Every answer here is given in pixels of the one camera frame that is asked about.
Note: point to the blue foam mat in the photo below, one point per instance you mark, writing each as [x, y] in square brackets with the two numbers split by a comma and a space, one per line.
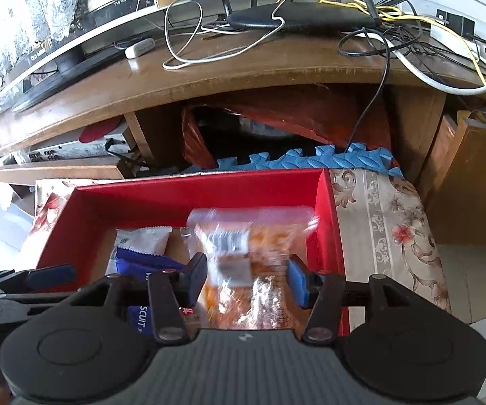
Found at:
[352, 160]

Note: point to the wooden cabinet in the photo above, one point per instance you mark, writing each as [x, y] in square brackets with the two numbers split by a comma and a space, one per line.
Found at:
[470, 185]

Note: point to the small white device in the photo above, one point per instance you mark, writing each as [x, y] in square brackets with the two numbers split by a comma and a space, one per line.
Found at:
[139, 47]

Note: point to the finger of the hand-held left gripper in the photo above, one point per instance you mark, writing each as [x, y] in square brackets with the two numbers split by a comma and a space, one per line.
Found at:
[53, 276]
[32, 297]

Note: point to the red cardboard box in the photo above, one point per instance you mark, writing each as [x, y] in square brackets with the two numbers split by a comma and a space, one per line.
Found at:
[162, 202]

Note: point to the black power adapter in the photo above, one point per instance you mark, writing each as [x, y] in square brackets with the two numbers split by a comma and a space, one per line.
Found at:
[455, 22]

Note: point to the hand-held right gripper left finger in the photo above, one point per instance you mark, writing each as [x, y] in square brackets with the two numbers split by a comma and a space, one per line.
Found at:
[196, 278]

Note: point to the floral tablecloth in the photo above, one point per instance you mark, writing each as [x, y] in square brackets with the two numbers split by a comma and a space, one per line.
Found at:
[394, 236]

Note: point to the silver white snack packet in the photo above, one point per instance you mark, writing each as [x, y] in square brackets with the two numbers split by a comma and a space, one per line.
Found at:
[141, 240]

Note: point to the wooden TV stand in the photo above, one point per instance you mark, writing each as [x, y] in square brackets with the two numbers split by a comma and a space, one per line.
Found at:
[268, 67]

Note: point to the red orange bag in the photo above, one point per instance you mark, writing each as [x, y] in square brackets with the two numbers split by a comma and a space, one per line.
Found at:
[310, 114]

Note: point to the orange snack packet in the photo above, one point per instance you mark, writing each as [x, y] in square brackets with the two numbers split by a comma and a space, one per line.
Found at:
[268, 261]

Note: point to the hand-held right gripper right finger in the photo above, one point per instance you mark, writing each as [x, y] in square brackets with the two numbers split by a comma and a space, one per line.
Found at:
[298, 280]

